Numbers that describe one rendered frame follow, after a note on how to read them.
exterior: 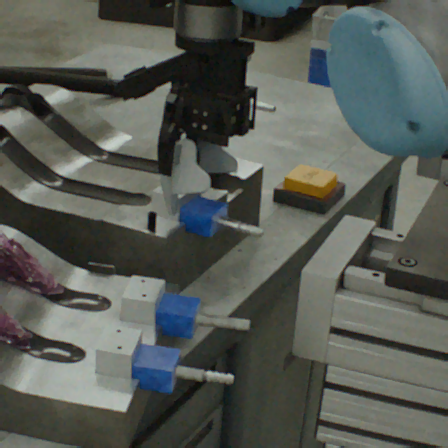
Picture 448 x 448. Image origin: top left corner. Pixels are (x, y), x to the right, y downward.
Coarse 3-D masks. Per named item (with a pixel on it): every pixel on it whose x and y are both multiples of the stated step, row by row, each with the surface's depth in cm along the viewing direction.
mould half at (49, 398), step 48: (0, 288) 116; (96, 288) 124; (48, 336) 113; (96, 336) 114; (144, 336) 115; (0, 384) 104; (48, 384) 105; (96, 384) 106; (48, 432) 105; (96, 432) 104
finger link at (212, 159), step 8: (192, 136) 132; (200, 144) 133; (208, 144) 133; (200, 152) 133; (208, 152) 133; (216, 152) 133; (224, 152) 133; (200, 160) 134; (208, 160) 134; (216, 160) 134; (224, 160) 133; (232, 160) 133; (208, 168) 135; (216, 168) 134; (224, 168) 134; (232, 168) 133
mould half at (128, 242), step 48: (48, 96) 156; (48, 144) 148; (144, 144) 155; (0, 192) 137; (48, 192) 139; (144, 192) 139; (240, 192) 144; (48, 240) 136; (96, 240) 133; (144, 240) 130; (192, 240) 135; (240, 240) 148
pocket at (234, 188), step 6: (210, 174) 146; (216, 174) 147; (222, 174) 146; (228, 174) 146; (216, 180) 147; (222, 180) 147; (228, 180) 146; (234, 180) 146; (240, 180) 145; (210, 186) 147; (216, 186) 147; (222, 186) 147; (228, 186) 146; (234, 186) 146; (240, 186) 145; (228, 192) 147; (234, 192) 145; (228, 198) 143
